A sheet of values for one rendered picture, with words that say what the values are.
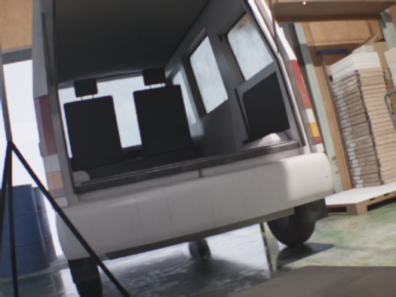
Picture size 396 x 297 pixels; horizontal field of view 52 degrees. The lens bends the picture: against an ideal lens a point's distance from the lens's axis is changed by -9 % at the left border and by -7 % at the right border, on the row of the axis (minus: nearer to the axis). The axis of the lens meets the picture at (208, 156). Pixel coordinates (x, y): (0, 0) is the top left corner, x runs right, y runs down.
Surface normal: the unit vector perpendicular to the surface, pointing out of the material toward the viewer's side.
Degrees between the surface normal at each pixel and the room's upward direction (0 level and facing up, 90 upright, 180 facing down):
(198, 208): 91
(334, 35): 90
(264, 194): 91
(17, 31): 90
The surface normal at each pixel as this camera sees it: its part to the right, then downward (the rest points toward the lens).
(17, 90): 0.29, -0.12
